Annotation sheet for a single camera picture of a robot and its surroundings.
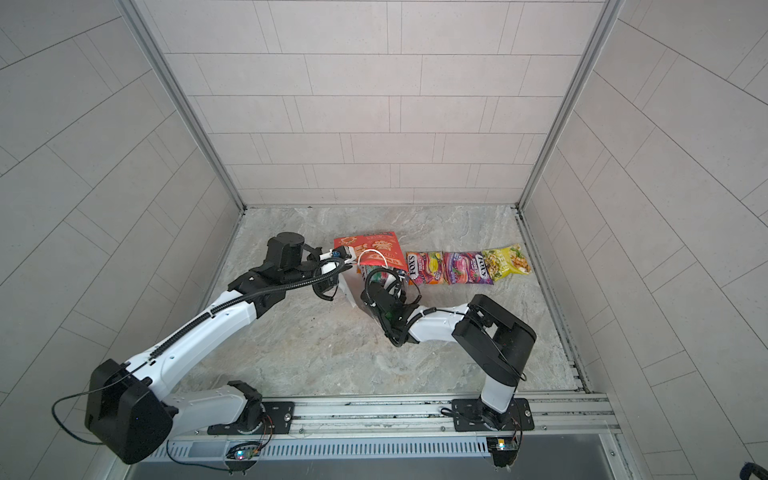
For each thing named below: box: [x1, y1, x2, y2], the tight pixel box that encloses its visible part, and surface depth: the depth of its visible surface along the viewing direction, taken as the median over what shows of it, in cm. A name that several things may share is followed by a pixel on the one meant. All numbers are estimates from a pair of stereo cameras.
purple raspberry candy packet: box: [442, 251, 494, 285], surface depth 98 cm
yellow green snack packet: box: [482, 244, 532, 282], surface depth 98 cm
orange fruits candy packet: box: [406, 251, 445, 285], surface depth 98 cm
